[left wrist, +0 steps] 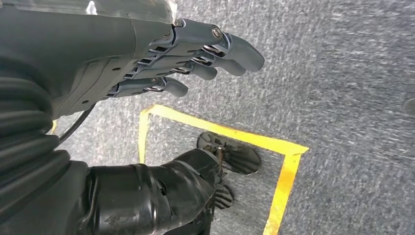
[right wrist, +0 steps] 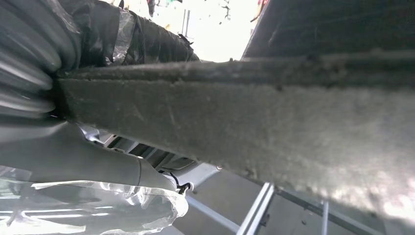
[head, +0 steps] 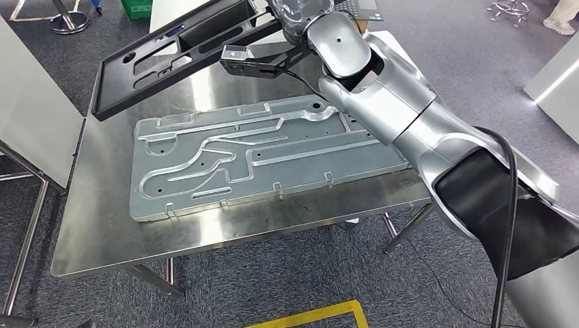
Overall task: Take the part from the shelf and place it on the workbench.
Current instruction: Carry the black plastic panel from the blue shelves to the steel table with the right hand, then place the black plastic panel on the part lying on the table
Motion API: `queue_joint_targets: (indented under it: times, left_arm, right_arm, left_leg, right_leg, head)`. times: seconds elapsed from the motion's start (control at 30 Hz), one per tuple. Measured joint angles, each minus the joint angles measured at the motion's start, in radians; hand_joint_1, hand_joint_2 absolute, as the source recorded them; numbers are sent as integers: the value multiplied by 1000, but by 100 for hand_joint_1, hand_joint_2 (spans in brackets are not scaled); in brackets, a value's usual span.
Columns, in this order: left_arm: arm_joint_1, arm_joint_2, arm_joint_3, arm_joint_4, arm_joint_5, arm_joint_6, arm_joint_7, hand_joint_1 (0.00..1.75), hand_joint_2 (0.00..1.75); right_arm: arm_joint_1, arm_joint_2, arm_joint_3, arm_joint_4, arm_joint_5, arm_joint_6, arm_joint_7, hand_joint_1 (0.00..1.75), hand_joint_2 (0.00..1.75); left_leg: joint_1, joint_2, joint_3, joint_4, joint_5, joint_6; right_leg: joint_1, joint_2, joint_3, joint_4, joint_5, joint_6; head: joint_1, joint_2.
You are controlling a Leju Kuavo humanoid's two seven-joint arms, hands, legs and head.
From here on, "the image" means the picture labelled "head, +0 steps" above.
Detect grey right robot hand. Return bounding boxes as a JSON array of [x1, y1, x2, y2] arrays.
[[266, 0, 336, 45]]

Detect black plastic panel part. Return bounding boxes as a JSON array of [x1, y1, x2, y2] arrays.
[[91, 0, 290, 122]]

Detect stainless steel workbench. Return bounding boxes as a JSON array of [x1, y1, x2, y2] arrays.
[[51, 31, 438, 297]]

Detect grey laptop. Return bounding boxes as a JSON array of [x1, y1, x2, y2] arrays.
[[335, 0, 384, 22]]

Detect machined aluminium fixture plate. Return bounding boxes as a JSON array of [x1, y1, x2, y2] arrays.
[[128, 94, 410, 223]]

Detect green crate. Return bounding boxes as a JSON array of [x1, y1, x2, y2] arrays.
[[120, 0, 154, 21]]

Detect chrome office chair base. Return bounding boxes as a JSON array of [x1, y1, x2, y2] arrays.
[[488, 0, 531, 21]]

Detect chrome stanchion with mirror base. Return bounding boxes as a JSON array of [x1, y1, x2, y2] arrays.
[[48, 0, 91, 35]]

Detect person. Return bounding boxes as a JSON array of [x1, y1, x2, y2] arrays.
[[542, 0, 579, 36]]

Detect white display block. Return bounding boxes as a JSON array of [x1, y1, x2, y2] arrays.
[[524, 33, 579, 146]]

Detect white panel board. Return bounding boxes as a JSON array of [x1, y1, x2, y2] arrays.
[[0, 16, 85, 189]]

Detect yellow floor tape square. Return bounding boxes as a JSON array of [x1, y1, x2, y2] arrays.
[[244, 299, 369, 328]]

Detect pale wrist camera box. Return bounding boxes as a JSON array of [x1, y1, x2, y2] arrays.
[[220, 45, 255, 62]]

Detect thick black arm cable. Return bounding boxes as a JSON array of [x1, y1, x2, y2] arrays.
[[472, 126, 519, 328]]

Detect thin black floor cable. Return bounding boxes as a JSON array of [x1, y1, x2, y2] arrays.
[[404, 237, 526, 328]]

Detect metal frame stand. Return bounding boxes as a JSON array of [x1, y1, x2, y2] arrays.
[[0, 140, 66, 328]]

